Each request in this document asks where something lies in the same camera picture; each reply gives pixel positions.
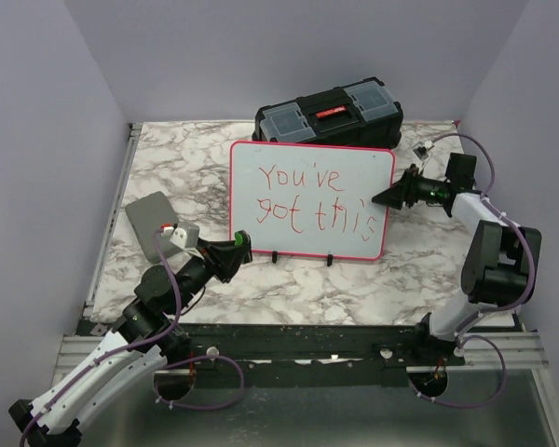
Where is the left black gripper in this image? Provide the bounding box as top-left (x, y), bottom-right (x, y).
top-left (170, 237), bottom-right (252, 315)

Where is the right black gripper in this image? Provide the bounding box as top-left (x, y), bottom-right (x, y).
top-left (373, 165), bottom-right (450, 210)

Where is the pink framed whiteboard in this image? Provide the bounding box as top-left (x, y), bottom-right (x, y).
top-left (229, 141), bottom-right (396, 261)

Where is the green bone-shaped eraser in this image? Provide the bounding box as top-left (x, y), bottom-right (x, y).
top-left (234, 230), bottom-right (251, 247)

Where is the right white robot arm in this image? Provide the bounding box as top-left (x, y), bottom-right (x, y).
top-left (372, 154), bottom-right (541, 365)

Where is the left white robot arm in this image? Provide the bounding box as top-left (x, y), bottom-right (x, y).
top-left (8, 223), bottom-right (252, 446)

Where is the black plastic toolbox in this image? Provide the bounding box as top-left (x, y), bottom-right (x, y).
top-left (252, 77), bottom-right (403, 149)

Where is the grey sponge block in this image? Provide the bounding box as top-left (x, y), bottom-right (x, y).
top-left (125, 191), bottom-right (181, 264)

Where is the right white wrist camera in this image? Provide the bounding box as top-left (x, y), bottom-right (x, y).
top-left (412, 140), bottom-right (434, 169)

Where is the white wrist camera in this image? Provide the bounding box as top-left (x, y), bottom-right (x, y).
top-left (412, 140), bottom-right (434, 169)
top-left (160, 223), bottom-right (200, 251)

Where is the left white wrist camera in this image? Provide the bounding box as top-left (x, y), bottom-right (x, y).
top-left (160, 223), bottom-right (200, 251)

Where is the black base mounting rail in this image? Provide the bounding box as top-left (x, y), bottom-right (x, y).
top-left (76, 320), bottom-right (467, 390)

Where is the aluminium extrusion frame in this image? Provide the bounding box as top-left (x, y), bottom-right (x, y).
top-left (32, 121), bottom-right (143, 447)

